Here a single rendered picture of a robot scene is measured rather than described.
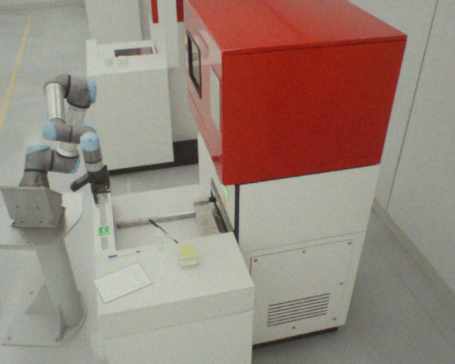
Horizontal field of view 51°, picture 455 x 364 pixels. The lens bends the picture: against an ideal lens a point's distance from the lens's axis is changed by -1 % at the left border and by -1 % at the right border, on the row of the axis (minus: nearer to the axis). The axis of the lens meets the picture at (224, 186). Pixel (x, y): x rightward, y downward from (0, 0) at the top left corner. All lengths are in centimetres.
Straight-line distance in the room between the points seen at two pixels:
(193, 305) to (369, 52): 121
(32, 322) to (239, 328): 155
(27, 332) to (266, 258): 159
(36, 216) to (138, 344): 90
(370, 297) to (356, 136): 147
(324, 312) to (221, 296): 103
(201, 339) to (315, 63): 123
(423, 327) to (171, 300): 183
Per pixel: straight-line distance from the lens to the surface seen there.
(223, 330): 213
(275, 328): 283
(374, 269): 354
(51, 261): 279
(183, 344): 214
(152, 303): 192
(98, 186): 209
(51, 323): 324
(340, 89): 200
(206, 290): 195
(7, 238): 262
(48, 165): 258
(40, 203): 253
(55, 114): 214
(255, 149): 198
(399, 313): 331
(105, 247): 220
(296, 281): 258
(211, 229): 235
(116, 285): 201
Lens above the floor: 241
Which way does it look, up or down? 35 degrees down
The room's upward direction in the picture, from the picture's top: straight up
